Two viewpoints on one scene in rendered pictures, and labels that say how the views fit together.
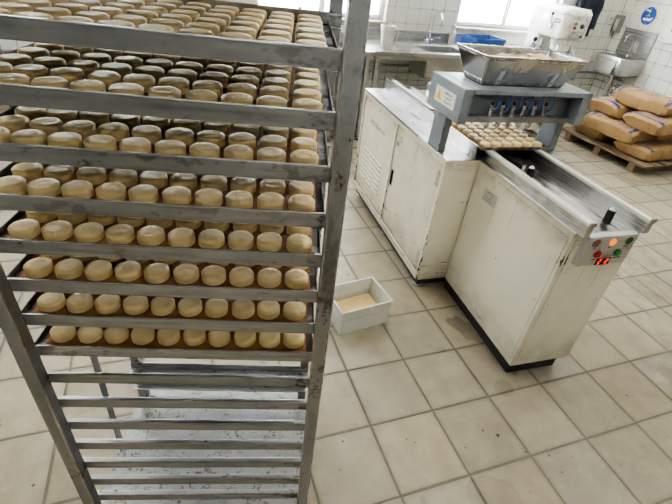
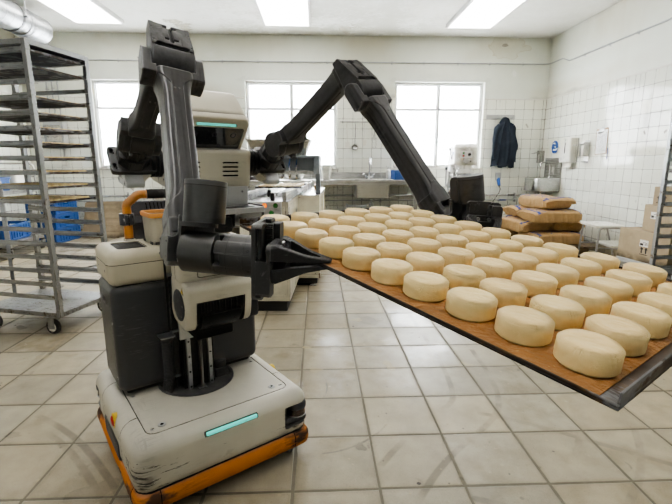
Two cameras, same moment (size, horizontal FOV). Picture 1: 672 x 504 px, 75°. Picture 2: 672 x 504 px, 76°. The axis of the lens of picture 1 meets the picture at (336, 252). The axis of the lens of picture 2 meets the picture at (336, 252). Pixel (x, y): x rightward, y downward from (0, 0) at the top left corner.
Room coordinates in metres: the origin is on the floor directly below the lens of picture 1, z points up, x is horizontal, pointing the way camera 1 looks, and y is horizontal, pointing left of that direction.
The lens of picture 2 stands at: (-1.26, -2.62, 1.10)
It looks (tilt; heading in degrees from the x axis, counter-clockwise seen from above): 11 degrees down; 20
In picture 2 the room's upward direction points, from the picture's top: straight up
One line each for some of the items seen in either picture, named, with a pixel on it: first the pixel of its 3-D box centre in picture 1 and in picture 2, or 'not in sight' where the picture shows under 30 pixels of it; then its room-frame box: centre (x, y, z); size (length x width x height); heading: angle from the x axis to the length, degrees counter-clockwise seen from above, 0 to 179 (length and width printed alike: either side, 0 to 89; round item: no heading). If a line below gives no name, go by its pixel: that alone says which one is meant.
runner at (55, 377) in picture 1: (184, 375); (12, 214); (0.65, 0.32, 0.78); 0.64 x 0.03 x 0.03; 97
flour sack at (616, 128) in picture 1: (618, 126); (523, 223); (5.07, -3.00, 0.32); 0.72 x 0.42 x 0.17; 27
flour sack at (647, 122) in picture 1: (659, 122); (550, 215); (4.89, -3.29, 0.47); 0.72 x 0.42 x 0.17; 118
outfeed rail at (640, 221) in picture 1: (504, 133); (298, 189); (2.48, -0.87, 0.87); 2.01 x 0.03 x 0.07; 19
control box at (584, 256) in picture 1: (605, 248); (264, 211); (1.50, -1.06, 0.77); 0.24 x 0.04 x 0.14; 109
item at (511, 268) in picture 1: (522, 260); (273, 245); (1.84, -0.94, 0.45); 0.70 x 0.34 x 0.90; 19
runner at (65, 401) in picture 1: (187, 399); (14, 228); (0.65, 0.32, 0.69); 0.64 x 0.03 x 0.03; 97
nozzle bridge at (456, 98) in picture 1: (501, 116); (280, 174); (2.32, -0.77, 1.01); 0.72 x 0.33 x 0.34; 109
